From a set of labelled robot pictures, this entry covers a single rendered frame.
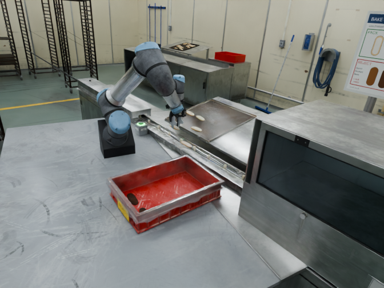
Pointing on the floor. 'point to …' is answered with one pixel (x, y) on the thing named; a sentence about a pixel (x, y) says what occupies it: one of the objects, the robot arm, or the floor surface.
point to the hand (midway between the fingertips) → (175, 126)
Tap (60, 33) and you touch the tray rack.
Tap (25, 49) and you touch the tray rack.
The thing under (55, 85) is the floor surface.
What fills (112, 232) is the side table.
